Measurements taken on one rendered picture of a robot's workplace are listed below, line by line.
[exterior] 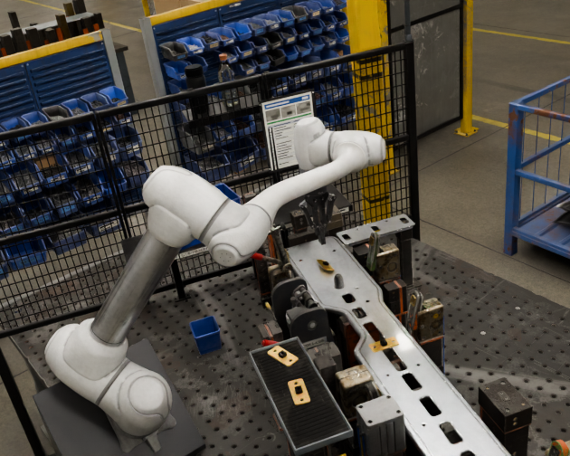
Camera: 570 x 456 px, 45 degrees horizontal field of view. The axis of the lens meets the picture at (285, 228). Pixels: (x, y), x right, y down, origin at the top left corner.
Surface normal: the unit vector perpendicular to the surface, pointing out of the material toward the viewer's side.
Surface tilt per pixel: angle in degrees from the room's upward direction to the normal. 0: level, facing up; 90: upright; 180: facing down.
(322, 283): 0
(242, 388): 0
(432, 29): 94
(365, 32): 90
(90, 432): 42
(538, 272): 0
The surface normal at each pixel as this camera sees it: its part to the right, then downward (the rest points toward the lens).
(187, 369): -0.12, -0.86
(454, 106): 0.50, 0.39
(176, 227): -0.24, 0.47
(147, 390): 0.38, -0.35
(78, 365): -0.24, 0.27
